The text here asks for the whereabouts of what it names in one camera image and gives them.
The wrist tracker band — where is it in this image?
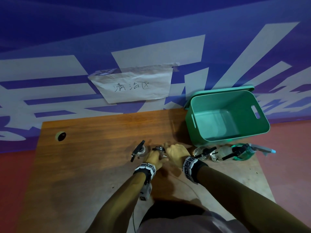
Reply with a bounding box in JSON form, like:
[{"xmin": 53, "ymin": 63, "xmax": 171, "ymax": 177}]
[
  {"xmin": 133, "ymin": 162, "xmax": 157, "ymax": 185},
  {"xmin": 182, "ymin": 156, "xmax": 209, "ymax": 184}
]

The green plastic storage basket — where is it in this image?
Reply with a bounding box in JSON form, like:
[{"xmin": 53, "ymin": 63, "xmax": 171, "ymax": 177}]
[{"xmin": 185, "ymin": 90, "xmax": 271, "ymax": 147}]

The person's grey clothing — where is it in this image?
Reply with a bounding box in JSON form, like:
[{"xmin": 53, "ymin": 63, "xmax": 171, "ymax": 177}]
[{"xmin": 136, "ymin": 200, "xmax": 251, "ymax": 233}]

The white paper sign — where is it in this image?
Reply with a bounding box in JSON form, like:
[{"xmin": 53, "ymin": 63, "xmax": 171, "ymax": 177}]
[{"xmin": 88, "ymin": 68, "xmax": 173, "ymax": 104}]

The small clear spray bottle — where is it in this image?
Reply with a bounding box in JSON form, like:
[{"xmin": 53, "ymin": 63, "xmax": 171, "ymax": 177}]
[{"xmin": 152, "ymin": 146, "xmax": 168, "ymax": 159}]

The person's right hand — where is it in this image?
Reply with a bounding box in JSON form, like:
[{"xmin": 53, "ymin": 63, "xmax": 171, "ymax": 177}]
[{"xmin": 163, "ymin": 142, "xmax": 191, "ymax": 169}]

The person's left hand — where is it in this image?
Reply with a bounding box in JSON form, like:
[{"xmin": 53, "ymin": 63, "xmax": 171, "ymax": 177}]
[{"xmin": 143, "ymin": 150, "xmax": 168, "ymax": 171}]

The person's left forearm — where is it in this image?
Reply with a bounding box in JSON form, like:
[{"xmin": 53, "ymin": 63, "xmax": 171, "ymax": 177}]
[{"xmin": 86, "ymin": 172, "xmax": 147, "ymax": 233}]

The right wrist tracker band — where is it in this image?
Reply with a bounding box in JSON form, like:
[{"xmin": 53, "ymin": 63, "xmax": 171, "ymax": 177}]
[{"xmin": 182, "ymin": 156, "xmax": 209, "ymax": 184}]

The green spray bottle grey trigger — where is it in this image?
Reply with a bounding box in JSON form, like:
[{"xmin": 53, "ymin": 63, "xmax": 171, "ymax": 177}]
[{"xmin": 231, "ymin": 143, "xmax": 276, "ymax": 161}]

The person's right forearm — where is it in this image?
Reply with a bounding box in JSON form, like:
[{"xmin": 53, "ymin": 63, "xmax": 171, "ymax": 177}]
[{"xmin": 196, "ymin": 165, "xmax": 311, "ymax": 233}]

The green plastic basket lid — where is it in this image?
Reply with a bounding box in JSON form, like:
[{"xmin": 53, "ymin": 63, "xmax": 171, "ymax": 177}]
[{"xmin": 184, "ymin": 85, "xmax": 255, "ymax": 110}]

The left wrist tracker band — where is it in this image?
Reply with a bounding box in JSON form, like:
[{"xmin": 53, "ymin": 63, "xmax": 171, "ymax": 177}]
[{"xmin": 133, "ymin": 162, "xmax": 157, "ymax": 185}]

